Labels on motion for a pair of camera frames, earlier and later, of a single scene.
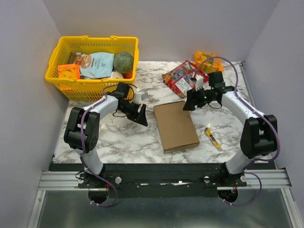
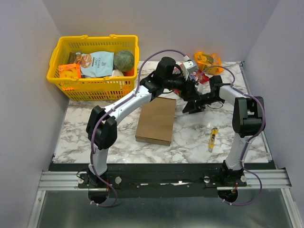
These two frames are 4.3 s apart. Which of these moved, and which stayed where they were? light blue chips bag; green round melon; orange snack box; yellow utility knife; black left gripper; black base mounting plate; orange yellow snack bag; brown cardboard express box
Moved: black left gripper; yellow utility knife; brown cardboard express box
Stayed: light blue chips bag; orange yellow snack bag; orange snack box; green round melon; black base mounting plate
